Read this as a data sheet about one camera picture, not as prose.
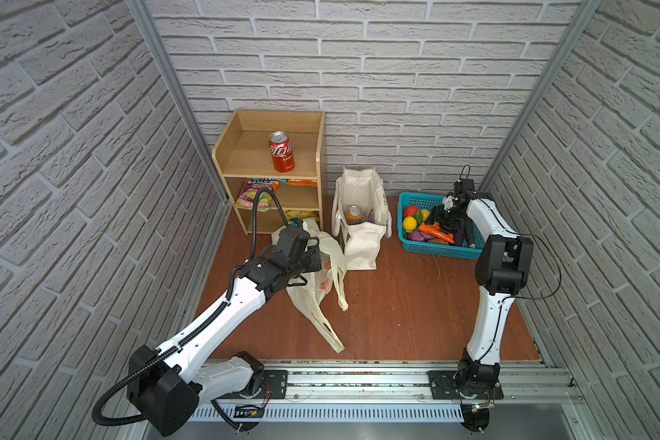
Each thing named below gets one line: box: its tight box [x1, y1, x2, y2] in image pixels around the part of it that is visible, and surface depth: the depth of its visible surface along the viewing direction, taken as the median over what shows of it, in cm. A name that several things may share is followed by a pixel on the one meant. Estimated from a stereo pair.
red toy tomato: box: [403, 205, 419, 219], surface depth 108 cm
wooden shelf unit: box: [212, 109, 327, 235], surface depth 94 cm
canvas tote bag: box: [330, 166, 393, 271], surface depth 94 cm
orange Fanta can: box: [345, 204, 364, 226], surface depth 102 cm
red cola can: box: [268, 131, 295, 174], surface depth 77 cm
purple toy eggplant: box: [454, 220, 466, 247], surface depth 102 cm
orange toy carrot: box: [418, 221, 455, 244], surface depth 102 cm
